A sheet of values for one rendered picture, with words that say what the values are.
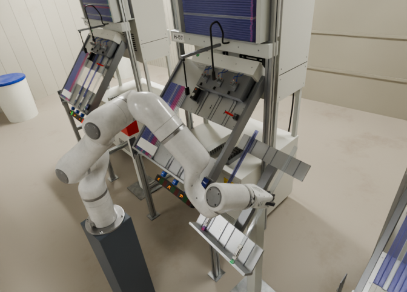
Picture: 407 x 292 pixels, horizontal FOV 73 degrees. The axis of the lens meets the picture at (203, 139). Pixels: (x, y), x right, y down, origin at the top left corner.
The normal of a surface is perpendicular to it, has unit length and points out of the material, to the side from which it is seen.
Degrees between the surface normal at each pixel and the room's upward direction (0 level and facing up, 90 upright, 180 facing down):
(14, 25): 90
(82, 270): 0
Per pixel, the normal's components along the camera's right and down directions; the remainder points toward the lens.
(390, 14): -0.64, 0.46
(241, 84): -0.55, -0.33
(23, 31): 0.76, 0.29
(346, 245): -0.08, -0.84
